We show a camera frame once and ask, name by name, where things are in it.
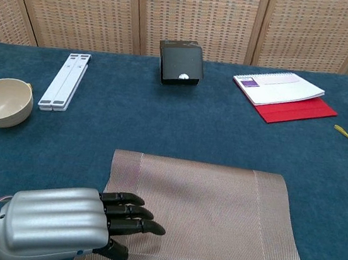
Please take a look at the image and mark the blue table cover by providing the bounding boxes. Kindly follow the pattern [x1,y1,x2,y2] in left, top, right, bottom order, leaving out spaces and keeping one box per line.
[0,32,348,260]

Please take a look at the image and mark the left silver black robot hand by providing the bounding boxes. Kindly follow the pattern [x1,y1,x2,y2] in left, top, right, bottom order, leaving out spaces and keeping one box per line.
[0,177,171,260]

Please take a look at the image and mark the white folded laptop stand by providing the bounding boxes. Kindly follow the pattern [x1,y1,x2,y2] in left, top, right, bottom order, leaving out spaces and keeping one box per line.
[37,48,93,116]

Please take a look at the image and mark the white spiral desk calendar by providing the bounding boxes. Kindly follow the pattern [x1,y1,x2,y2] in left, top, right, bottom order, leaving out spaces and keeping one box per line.
[229,65,328,115]

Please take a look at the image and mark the woven wooden folding screen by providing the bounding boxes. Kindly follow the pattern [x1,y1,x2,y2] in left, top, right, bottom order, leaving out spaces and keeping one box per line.
[0,0,348,90]

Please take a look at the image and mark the beige woven placemat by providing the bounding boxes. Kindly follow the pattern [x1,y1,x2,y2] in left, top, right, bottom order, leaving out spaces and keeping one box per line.
[71,145,329,260]

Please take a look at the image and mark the black cardboard box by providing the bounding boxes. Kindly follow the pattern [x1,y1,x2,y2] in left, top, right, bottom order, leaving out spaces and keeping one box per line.
[154,37,208,90]

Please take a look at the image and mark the red folder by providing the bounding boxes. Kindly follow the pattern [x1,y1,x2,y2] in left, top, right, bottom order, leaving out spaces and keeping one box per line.
[228,78,341,132]

